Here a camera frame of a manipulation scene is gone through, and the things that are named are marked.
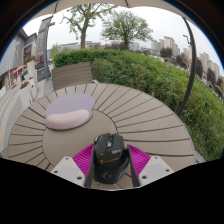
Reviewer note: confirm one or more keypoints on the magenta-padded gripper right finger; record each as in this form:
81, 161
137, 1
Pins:
156, 169

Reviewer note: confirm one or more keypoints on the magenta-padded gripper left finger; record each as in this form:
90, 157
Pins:
68, 170

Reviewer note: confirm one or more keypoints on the black computer mouse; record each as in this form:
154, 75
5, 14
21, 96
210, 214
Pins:
110, 160

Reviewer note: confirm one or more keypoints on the lilac mouse pad with wrist rest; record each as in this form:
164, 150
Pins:
68, 111

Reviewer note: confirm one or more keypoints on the white planter with flowers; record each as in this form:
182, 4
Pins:
26, 95
31, 68

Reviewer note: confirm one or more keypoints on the green hedge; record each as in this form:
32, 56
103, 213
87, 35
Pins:
146, 76

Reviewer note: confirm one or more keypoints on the slatted wooden chair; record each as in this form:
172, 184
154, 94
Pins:
71, 76

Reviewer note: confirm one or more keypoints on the curved black umbrella pole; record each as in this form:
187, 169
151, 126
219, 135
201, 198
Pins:
192, 66

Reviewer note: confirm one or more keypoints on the distant apartment buildings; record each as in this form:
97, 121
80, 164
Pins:
166, 45

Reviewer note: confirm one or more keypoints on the tall grey sign pillar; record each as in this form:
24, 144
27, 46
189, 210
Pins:
42, 46

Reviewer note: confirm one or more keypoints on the round leafy tree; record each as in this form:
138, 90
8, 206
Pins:
126, 26

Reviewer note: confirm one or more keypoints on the beige umbrella canopy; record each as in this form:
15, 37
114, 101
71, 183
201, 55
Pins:
110, 2

